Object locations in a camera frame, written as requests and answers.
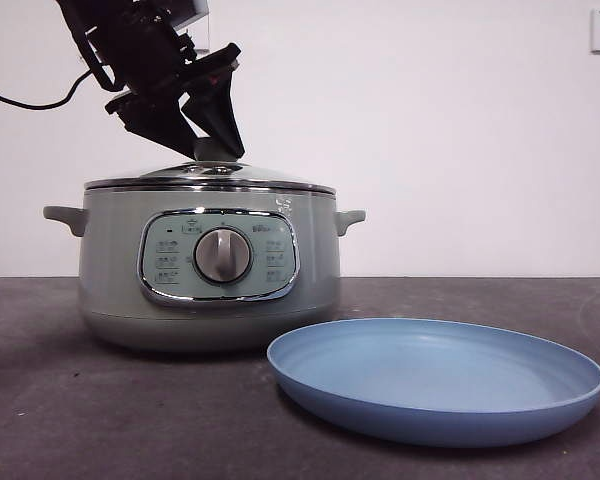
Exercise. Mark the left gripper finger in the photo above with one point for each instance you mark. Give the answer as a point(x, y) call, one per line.
point(155, 125)
point(220, 115)

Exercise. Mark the glass lid with green knob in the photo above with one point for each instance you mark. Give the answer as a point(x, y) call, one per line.
point(210, 175)

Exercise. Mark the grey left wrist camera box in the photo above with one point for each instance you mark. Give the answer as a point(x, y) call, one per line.
point(197, 10)

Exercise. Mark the blue round plate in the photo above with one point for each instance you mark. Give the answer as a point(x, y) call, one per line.
point(430, 370)

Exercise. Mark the pale green electric steamer pot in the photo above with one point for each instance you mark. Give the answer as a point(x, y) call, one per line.
point(110, 280)

